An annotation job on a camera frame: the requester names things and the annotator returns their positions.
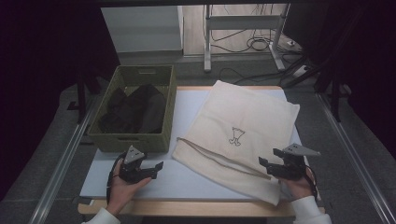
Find cream cloth bag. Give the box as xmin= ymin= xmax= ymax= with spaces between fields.
xmin=171 ymin=79 xmax=301 ymax=206

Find aluminium floor rail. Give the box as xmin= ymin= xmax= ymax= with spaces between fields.
xmin=315 ymin=91 xmax=396 ymax=224
xmin=27 ymin=92 xmax=105 ymax=224

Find white metal desk frame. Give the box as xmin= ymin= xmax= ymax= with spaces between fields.
xmin=203 ymin=3 xmax=291 ymax=74

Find white power strip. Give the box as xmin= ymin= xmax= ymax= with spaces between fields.
xmin=292 ymin=63 xmax=310 ymax=78

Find green woven basket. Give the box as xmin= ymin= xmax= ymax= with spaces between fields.
xmin=87 ymin=64 xmax=177 ymax=154

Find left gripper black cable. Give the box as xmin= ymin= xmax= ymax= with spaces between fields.
xmin=106 ymin=152 xmax=126 ymax=205

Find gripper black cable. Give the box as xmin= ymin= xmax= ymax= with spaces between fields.
xmin=106 ymin=152 xmax=126 ymax=205
xmin=306 ymin=167 xmax=319 ymax=201

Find dark curtain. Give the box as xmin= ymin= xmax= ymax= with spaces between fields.
xmin=0 ymin=0 xmax=120 ymax=201
xmin=282 ymin=0 xmax=396 ymax=161

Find coiled black floor cables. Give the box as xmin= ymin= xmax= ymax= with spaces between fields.
xmin=210 ymin=29 xmax=283 ymax=54

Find person's right hand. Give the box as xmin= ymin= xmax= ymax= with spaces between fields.
xmin=281 ymin=168 xmax=316 ymax=202

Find long black floor cable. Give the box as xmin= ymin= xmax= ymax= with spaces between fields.
xmin=218 ymin=55 xmax=308 ymax=86

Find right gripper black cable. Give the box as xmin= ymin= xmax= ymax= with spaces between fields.
xmin=306 ymin=167 xmax=319 ymax=201

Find black metal stand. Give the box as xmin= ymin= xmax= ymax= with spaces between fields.
xmin=66 ymin=72 xmax=101 ymax=124
xmin=313 ymin=70 xmax=344 ymax=123

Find person's left hand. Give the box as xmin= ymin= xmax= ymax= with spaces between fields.
xmin=106 ymin=160 xmax=152 ymax=217

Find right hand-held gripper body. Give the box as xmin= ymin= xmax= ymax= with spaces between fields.
xmin=267 ymin=143 xmax=321 ymax=181

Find white table mat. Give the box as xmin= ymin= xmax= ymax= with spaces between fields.
xmin=79 ymin=89 xmax=321 ymax=201

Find white cabinet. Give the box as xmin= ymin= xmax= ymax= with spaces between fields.
xmin=100 ymin=6 xmax=184 ymax=54

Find dark brown cloth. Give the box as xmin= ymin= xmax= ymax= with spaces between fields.
xmin=98 ymin=83 xmax=167 ymax=134

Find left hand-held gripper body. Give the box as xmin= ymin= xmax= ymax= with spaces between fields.
xmin=119 ymin=145 xmax=148 ymax=185

